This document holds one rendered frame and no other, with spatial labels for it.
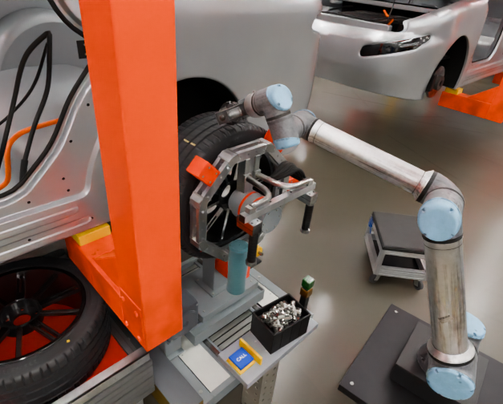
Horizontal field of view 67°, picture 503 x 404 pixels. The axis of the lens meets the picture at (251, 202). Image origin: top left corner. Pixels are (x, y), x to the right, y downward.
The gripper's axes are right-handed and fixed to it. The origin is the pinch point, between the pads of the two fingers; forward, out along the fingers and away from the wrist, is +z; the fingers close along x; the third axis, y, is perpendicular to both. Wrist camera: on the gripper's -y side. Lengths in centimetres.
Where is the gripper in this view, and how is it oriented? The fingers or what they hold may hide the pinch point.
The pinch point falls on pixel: (218, 117)
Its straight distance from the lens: 159.4
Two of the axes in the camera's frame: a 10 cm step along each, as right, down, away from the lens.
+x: -3.4, -9.1, -2.6
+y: 7.2, -4.2, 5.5
